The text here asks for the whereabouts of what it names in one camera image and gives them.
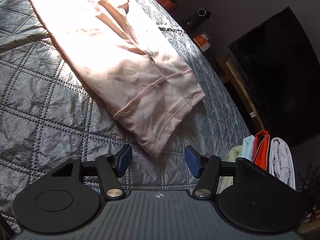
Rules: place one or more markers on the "white folded cloth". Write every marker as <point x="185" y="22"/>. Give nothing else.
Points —
<point x="280" y="163"/>

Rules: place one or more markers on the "pink garment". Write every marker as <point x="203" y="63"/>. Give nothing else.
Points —
<point x="121" y="54"/>

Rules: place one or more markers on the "red bin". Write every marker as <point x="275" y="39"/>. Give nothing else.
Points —
<point x="168" y="5"/>

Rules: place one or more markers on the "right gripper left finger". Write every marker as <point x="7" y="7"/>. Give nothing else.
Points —
<point x="121" y="161"/>

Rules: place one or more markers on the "light blue folded cloth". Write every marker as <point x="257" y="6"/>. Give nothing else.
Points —
<point x="247" y="147"/>

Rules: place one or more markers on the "black speaker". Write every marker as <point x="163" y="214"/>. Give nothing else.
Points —
<point x="196" y="20"/>

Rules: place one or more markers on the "grey quilted bedspread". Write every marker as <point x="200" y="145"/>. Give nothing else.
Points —
<point x="48" y="116"/>

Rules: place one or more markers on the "orange box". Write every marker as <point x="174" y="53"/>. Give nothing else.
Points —
<point x="202" y="41"/>

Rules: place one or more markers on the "orange folded cloth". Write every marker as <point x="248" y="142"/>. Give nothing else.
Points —
<point x="260" y="149"/>

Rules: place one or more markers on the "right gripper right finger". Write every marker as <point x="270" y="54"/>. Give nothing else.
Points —
<point x="195" y="162"/>

